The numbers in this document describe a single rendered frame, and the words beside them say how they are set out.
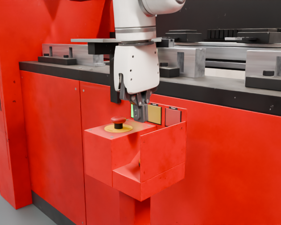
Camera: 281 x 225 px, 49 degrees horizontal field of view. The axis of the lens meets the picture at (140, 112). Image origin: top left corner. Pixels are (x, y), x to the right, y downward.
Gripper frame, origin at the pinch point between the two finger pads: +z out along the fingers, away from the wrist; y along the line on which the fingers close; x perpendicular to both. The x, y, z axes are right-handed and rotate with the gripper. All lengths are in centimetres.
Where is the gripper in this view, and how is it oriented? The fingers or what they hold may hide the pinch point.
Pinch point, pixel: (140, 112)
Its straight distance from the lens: 68.4
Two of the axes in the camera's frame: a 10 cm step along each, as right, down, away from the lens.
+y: -6.9, 2.5, -6.8
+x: 7.2, 1.7, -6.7
